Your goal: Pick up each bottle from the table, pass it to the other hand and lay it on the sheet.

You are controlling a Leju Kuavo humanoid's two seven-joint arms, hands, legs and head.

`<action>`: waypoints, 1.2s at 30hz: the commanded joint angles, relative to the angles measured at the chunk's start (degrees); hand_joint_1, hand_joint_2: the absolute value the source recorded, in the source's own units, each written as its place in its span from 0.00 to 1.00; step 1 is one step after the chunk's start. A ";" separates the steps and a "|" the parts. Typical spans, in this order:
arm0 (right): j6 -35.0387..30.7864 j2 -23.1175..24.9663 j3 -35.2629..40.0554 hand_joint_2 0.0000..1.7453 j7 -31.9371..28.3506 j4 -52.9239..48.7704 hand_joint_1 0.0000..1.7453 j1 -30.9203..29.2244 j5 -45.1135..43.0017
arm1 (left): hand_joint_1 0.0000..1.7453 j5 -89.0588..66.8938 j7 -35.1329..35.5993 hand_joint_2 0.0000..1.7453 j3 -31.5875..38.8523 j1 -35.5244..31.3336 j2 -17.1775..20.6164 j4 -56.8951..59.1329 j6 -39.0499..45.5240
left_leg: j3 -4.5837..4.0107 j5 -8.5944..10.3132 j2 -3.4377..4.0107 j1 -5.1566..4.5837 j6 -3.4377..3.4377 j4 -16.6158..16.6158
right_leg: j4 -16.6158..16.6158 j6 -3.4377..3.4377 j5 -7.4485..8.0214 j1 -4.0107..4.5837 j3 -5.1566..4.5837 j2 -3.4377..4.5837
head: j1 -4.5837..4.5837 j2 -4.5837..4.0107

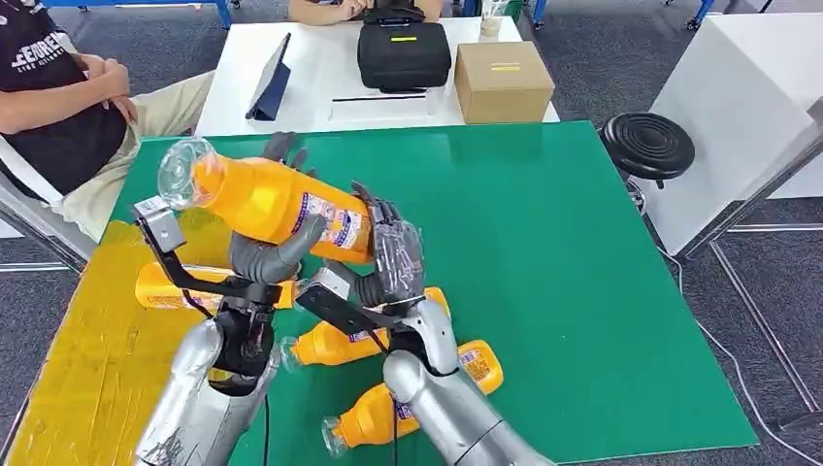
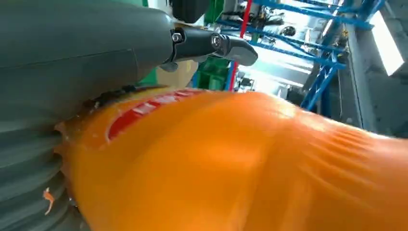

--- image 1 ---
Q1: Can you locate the white floor cable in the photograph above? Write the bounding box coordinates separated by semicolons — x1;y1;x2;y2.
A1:
654;244;823;466

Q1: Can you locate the grey metal floor rail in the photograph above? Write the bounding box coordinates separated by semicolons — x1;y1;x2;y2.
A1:
707;221;823;415

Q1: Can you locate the black carrying bag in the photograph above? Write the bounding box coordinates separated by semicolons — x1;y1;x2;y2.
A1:
357;5;453;93

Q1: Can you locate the blue metal table leg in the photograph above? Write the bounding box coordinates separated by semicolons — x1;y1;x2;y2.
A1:
685;0;716;31

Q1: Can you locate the tablet in dark case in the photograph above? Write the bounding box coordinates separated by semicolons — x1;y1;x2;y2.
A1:
245;32;293;122

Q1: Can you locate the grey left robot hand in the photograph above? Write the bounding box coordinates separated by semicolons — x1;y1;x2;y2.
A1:
228;131;328;285

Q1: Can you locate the white cabinet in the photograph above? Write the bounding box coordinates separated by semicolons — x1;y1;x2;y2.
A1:
633;13;823;258

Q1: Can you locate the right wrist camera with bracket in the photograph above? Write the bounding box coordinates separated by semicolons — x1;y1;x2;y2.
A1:
295;266;403;337

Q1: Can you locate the orange plastic bottle clear cap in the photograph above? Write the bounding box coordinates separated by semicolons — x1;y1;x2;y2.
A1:
321;339;506;459
135;261;307;314
157;136;378;266
280;286;451;374

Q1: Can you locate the seated person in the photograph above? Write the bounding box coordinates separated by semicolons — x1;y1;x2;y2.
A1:
0;0;217;243

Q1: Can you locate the clear cup with beige drink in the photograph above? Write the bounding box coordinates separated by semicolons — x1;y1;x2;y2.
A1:
478;0;510;40

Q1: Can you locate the brown cardboard box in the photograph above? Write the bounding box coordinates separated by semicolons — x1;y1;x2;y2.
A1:
453;41;556;125

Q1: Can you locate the black pen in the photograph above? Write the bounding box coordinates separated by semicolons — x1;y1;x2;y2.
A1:
331;93;428;104

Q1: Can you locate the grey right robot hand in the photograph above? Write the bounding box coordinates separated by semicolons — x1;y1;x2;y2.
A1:
324;182;427;310

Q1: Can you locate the black round stool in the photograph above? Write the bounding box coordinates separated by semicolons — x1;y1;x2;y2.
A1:
598;112;696;191

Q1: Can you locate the white table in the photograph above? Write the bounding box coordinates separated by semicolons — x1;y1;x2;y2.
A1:
194;16;561;138

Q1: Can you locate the grey metal chair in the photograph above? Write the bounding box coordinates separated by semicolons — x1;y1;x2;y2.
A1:
0;136;99;273

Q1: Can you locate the yellow plastic sheet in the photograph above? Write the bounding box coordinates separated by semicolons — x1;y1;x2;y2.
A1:
5;209;298;466

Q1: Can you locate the green table mat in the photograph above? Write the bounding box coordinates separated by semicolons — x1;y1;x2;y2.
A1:
109;120;761;466

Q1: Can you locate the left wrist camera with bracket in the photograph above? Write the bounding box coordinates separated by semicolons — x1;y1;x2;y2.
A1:
131;195;284;307

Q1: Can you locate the grey metal frame rail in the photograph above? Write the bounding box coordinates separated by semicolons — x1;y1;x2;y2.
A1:
675;96;823;260

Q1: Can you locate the person behind white table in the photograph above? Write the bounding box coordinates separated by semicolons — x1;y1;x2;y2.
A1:
287;0;444;27

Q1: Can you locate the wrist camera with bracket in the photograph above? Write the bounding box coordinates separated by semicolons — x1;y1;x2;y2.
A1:
295;266;403;337
131;195;284;307

